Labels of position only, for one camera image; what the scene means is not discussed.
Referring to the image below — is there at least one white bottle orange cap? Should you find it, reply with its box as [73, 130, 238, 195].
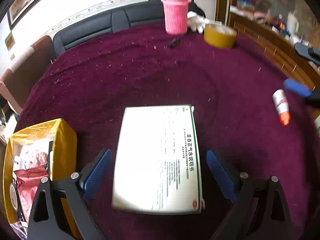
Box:
[272, 89, 290, 126]

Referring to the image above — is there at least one yellow tape roll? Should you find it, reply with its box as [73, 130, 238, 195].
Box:
[204, 23, 238, 49]

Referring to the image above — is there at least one small black clip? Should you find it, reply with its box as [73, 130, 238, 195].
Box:
[168, 37, 181, 49]

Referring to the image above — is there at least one brown armchair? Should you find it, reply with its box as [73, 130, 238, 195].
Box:
[1, 35, 53, 115]

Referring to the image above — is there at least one pink knitted bottle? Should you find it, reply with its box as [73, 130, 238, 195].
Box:
[161, 0, 191, 35]

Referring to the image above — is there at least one black leather sofa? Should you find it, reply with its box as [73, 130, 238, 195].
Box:
[51, 0, 208, 58]

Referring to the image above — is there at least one small wall plaque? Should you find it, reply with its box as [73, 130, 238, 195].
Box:
[5, 32, 15, 51]

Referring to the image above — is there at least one white medicine box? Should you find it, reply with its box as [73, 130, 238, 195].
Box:
[112, 105, 204, 215]

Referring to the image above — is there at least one red foil packet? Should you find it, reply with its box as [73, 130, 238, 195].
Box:
[14, 166, 48, 223]

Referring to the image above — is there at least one yellow tray box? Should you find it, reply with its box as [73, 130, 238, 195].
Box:
[1, 119, 77, 224]

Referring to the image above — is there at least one white cloth glove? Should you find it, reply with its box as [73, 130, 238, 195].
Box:
[187, 11, 210, 34]

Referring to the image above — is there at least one wooden cabinet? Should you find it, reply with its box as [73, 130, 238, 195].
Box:
[215, 0, 319, 90]

